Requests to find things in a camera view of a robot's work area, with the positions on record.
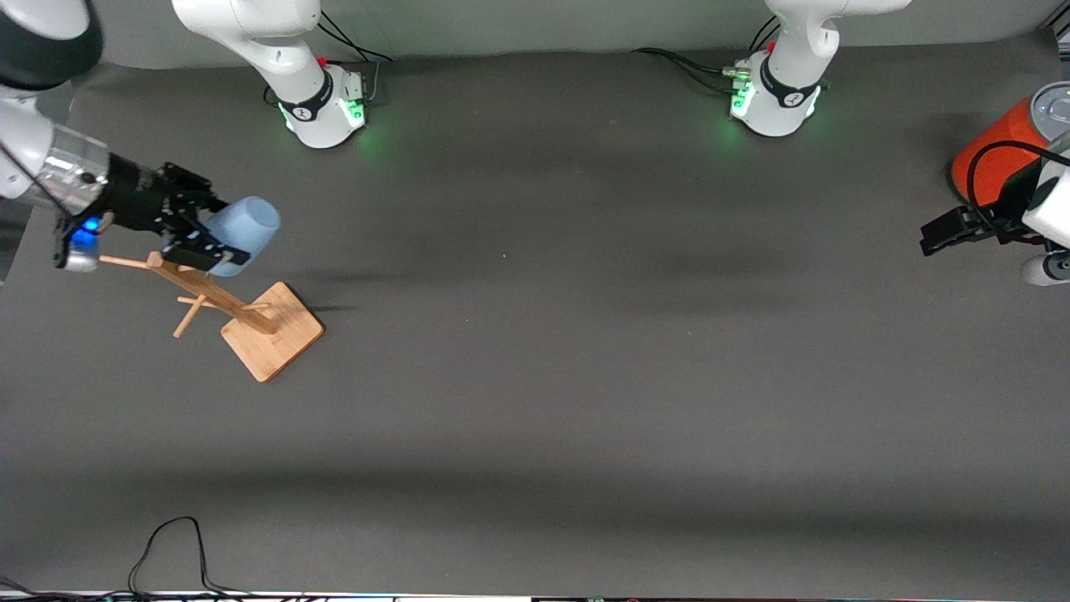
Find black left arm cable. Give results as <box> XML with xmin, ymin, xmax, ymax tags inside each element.
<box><xmin>965</xmin><ymin>139</ymin><xmax>1070</xmax><ymax>242</ymax></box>

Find light blue cup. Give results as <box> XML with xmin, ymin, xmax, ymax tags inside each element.
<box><xmin>204</xmin><ymin>196</ymin><xmax>282</xmax><ymax>278</ymax></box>

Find black left arm base cables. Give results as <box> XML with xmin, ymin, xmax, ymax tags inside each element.
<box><xmin>629</xmin><ymin>15</ymin><xmax>782</xmax><ymax>97</ymax></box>

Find black looped cable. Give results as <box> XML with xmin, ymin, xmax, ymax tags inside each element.
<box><xmin>125</xmin><ymin>516</ymin><xmax>252</xmax><ymax>599</ymax></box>

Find black right arm base cables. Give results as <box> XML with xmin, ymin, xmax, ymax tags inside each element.
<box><xmin>264</xmin><ymin>8</ymin><xmax>394</xmax><ymax>108</ymax></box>

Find orange drink can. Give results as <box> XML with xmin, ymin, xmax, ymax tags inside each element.
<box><xmin>950</xmin><ymin>81</ymin><xmax>1070</xmax><ymax>207</ymax></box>

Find wooden cup tree stand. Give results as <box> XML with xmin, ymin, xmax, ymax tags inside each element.
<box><xmin>99</xmin><ymin>251</ymin><xmax>325</xmax><ymax>383</ymax></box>

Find black arm base cables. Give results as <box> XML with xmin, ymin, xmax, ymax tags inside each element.
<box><xmin>629</xmin><ymin>15</ymin><xmax>782</xmax><ymax>97</ymax></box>
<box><xmin>264</xmin><ymin>8</ymin><xmax>394</xmax><ymax>108</ymax></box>

